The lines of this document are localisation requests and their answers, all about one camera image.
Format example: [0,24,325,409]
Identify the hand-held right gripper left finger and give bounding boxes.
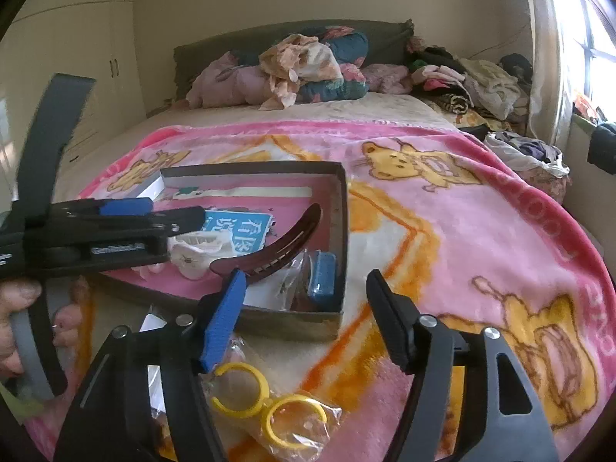
[53,268,248,462]

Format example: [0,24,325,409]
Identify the bed with beige sheet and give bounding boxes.
[53,91,463,193]

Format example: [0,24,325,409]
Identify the cream curtain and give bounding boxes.
[522,0,578,145]

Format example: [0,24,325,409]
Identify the pink printed blanket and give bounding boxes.
[24,120,616,462]

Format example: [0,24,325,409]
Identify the dark floral pillow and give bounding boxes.
[298,29,371,104]

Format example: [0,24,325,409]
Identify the small blue box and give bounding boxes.
[308,250,338,299]

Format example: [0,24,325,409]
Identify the pile of clothes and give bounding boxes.
[407,45,535,123]

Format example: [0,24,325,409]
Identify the pink quilt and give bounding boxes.
[185,53,275,109]

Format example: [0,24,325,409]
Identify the brown hair clip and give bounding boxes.
[209,203,322,282]

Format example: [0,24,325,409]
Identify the person's left hand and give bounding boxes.
[0,279,92,378]

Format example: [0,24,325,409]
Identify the beige floral cloth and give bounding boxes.
[259,33,345,110]

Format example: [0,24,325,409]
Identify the cream hair claw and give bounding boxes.
[166,230,236,281]

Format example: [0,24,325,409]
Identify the yellow rings in plastic bag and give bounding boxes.
[199,346,345,458]

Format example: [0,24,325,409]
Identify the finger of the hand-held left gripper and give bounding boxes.
[48,196,156,218]
[89,206,208,240]

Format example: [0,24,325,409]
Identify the small white box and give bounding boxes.
[136,176,167,200]

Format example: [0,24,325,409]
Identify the white wardrobe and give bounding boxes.
[0,0,147,188]

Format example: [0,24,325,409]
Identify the window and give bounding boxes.
[544,0,616,126]

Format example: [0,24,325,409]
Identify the grey cardboard box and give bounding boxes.
[84,161,350,343]

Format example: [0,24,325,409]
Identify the pink pillow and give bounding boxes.
[361,64,415,94]

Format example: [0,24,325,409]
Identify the blue printed card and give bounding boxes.
[199,210,275,257]

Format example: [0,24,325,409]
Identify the laundry basket with clothes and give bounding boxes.
[484,130,571,198]

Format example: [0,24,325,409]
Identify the black jacket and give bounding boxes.
[587,122,616,174]

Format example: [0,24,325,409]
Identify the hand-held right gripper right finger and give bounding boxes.
[366,269,561,462]

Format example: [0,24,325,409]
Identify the orange cloth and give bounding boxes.
[572,96,602,123]

